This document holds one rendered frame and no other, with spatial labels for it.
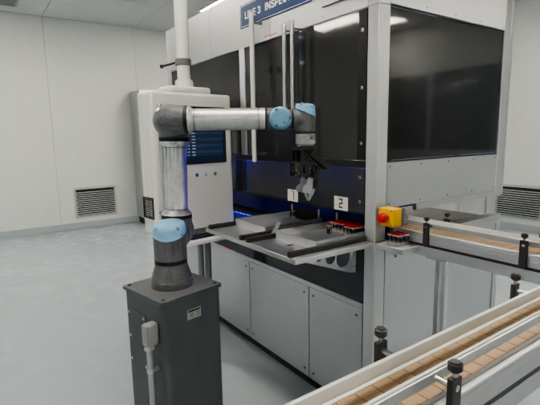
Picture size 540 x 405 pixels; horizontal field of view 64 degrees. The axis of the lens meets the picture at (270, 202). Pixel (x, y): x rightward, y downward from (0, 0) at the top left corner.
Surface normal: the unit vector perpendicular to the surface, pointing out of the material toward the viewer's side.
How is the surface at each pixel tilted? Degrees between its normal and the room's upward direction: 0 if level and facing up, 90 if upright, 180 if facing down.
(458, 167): 90
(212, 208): 90
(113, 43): 90
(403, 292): 90
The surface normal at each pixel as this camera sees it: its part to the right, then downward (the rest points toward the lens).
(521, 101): -0.82, 0.11
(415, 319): 0.58, 0.11
